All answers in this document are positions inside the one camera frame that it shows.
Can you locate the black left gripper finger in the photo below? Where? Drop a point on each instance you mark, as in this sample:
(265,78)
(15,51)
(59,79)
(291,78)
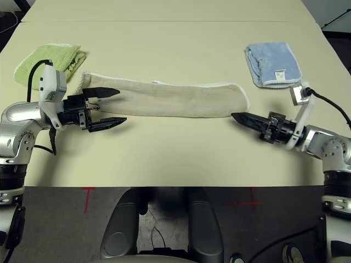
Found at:
(107,123)
(101,92)

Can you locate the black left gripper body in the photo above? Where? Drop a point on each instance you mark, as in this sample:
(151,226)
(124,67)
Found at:
(74,109)

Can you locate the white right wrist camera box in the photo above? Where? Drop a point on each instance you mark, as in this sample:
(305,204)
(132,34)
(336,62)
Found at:
(299,96)

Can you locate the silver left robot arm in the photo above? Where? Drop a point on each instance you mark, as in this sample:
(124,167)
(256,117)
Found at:
(19,123)

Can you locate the black tripod leg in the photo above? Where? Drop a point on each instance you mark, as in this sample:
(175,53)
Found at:
(336,23)

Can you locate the black stand post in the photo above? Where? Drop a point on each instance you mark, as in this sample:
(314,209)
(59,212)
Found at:
(143,202)

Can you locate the dark sneaker shoe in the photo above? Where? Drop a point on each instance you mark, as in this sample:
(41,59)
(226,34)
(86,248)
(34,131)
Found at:
(236,259)
(292,253)

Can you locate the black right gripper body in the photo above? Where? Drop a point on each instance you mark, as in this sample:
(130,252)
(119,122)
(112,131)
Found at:
(282,128)

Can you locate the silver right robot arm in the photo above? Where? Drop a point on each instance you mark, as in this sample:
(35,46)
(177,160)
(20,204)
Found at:
(329,145)

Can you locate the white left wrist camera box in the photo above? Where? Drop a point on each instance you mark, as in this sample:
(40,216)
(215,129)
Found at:
(49,79)

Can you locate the folded green towel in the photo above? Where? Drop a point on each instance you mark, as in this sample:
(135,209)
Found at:
(55,57)

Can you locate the beige towel with white trim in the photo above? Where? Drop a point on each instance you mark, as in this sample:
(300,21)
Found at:
(178,98)

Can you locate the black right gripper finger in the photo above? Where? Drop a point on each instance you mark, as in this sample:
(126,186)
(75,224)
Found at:
(252,118)
(252,126)

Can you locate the folded blue towel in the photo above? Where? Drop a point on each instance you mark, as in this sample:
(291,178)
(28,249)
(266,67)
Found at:
(274,57)

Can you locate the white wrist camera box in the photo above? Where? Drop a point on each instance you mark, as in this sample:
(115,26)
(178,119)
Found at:
(299,96)
(49,79)

